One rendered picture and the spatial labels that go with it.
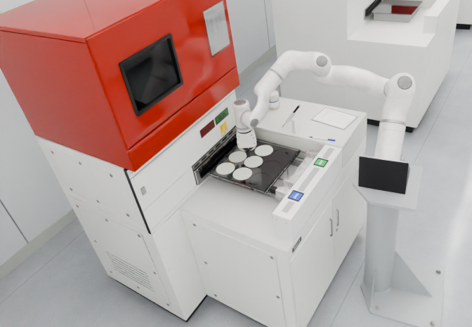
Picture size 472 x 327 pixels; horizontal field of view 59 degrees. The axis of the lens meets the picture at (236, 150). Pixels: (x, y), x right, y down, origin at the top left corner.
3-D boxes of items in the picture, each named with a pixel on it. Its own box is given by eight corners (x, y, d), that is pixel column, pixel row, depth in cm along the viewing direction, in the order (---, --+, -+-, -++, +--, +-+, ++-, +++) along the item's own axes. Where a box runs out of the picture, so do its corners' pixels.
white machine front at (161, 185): (148, 233, 204) (123, 169, 181) (240, 142, 254) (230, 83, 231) (152, 235, 202) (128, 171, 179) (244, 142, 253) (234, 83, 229)
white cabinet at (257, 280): (208, 303, 263) (178, 209, 215) (283, 204, 322) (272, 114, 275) (300, 352, 229) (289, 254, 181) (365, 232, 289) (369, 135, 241)
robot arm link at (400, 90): (402, 128, 208) (409, 82, 210) (412, 122, 189) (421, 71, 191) (377, 124, 210) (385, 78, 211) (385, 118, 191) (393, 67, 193)
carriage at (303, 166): (275, 200, 205) (274, 196, 203) (309, 157, 227) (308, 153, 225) (290, 205, 200) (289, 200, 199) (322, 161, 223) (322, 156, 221)
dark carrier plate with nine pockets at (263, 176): (208, 172, 223) (208, 172, 222) (244, 137, 244) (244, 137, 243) (264, 191, 204) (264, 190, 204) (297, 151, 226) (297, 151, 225)
